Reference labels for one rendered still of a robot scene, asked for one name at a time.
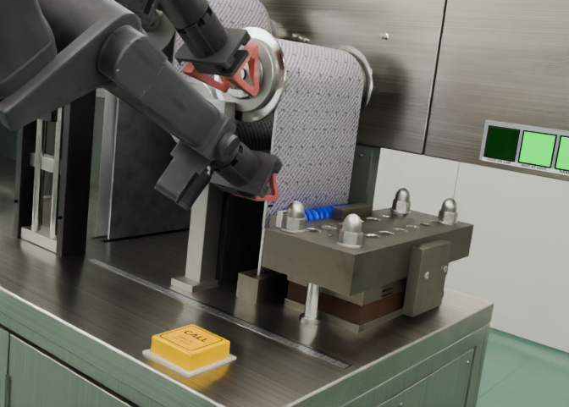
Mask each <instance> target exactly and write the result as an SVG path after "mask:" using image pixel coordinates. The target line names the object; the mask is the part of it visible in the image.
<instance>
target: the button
mask: <svg viewBox="0 0 569 407"><path fill-rule="evenodd" d="M229 345H230V341H229V340H227V339H225V338H222V337H219V336H218V335H216V334H214V333H210V332H209V331H207V330H205V329H202V328H200V327H198V326H195V325H193V324H191V325H188V326H185V327H180V328H177V329H175V330H171V331H168V332H165V333H160V334H157V335H154V336H152V347H151V352H152V353H153V354H155V355H158V356H159V357H161V358H163V359H165V360H167V361H169V362H171V363H173V364H175V365H177V366H179V367H181V368H183V369H185V370H187V371H193V370H195V369H197V368H200V367H202V366H206V365H208V364H211V363H213V362H216V361H218V360H222V359H224V358H227V357H229Z"/></svg>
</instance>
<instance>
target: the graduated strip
mask: <svg viewBox="0 0 569 407"><path fill-rule="evenodd" d="M88 261H90V262H93V263H95V264H97V265H99V266H101V267H105V268H107V269H108V270H111V271H113V272H116V273H118V274H120V275H123V276H125V277H127V278H130V279H133V280H135V281H136V282H139V283H142V284H145V285H146V286H148V287H151V288H153V289H156V290H158V291H160V292H163V293H165V294H168V295H170V296H173V297H175V298H176V299H179V300H182V301H184V302H186V303H188V304H191V305H193V306H196V307H198V308H200V309H203V310H204V311H208V312H210V313H213V314H214V315H216V316H220V317H222V318H224V319H226V320H228V321H231V322H233V323H236V324H238V325H240V326H242V327H246V328H248V329H250V330H252V331H254V332H256V333H260V334H261V335H264V336H266V337H268V338H271V339H273V340H276V341H278V342H280V343H282V344H286V345H288V346H290V347H292V348H294V349H298V350H300V351H301V352H304V353H306V354H308V355H311V356H313V357H316V358H318V359H320V360H323V361H326V362H328V363H329V364H332V365H334V366H338V367H339V368H341V369H344V370H345V369H347V368H349V367H351V366H354V365H352V364H351V363H348V362H346V361H343V360H341V359H338V358H336V357H333V356H332V355H328V354H326V353H324V352H322V351H320V350H317V349H314V348H312V347H310V346H307V345H305V344H302V343H300V342H297V341H295V340H293V339H291V338H287V337H285V336H283V335H281V334H278V333H276V332H273V331H271V330H268V329H266V328H265V327H261V326H258V325H257V324H255V323H252V322H249V321H247V320H245V319H242V318H240V317H238V316H235V315H232V314H230V313H228V312H226V311H222V310H220V309H218V308H216V307H214V306H211V305H208V304H206V303H204V302H201V301H200V300H196V299H194V298H191V297H190V296H187V295H185V294H182V293H180V292H177V291H175V290H173V289H170V288H167V287H165V286H163V285H161V284H159V283H155V282H153V281H151V280H149V279H146V278H143V277H141V276H139V275H136V274H134V273H132V272H129V271H126V270H124V269H122V268H120V267H116V266H115V265H112V264H110V263H108V262H105V261H102V260H100V259H98V258H96V259H90V260H88Z"/></svg>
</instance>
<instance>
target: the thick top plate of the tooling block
mask: <svg viewBox="0 0 569 407"><path fill-rule="evenodd" d="M391 208H392V207H390V208H385V209H379V210H374V211H373V213H372V215H369V216H365V217H360V219H361V221H362V230H361V231H362V232H363V236H362V248H348V247H344V246H341V245H338V244H337V241H338V240H339V234H340V229H341V228H343V222H344V220H340V219H338V218H334V217H328V218H323V219H318V220H312V221H306V224H305V230H306V232H305V233H302V234H295V233H289V232H285V231H283V230H282V229H281V228H279V227H271V228H266V229H265V237H264V245H263V252H262V267H266V268H268V269H271V270H274V271H276V272H281V273H283V274H285V275H288V276H291V277H293V278H298V279H300V280H303V281H306V282H308V283H312V284H315V285H317V286H320V287H323V288H326V289H330V290H332V291H334V292H337V293H340V294H344V295H347V296H352V295H354V294H359V293H361V292H364V291H367V290H369V289H374V288H377V287H379V286H382V285H385V284H387V283H392V282H394V281H396V280H399V279H402V278H406V277H407V276H408V271H409V265H410V260H411V253H412V247H413V246H415V245H421V244H424V243H428V242H431V241H435V240H437V239H444V240H448V241H450V242H451V245H450V254H449V260H448V263H450V262H453V261H457V260H460V259H462V258H465V257H467V256H469V251H470V246H471V241H472V231H473V226H474V225H473V224H470V223H464V222H460V221H457V225H449V224H443V223H438V222H437V219H438V216H435V215H431V214H427V213H423V212H417V211H413V210H410V213H398V212H392V211H391Z"/></svg>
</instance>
